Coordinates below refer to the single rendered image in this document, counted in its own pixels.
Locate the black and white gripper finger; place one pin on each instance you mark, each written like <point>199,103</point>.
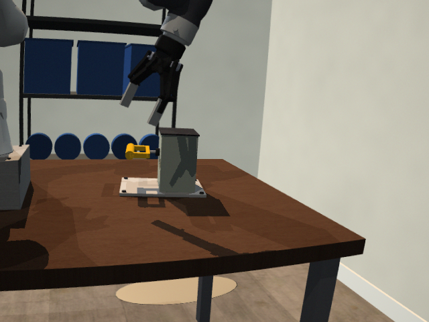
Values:
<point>137,75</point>
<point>168,86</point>

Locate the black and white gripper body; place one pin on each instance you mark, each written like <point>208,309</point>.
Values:
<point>170,51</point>

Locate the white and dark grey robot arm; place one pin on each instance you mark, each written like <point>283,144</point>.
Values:
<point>181,24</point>

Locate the beige flat base plate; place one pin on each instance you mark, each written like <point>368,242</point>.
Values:
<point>148,187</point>

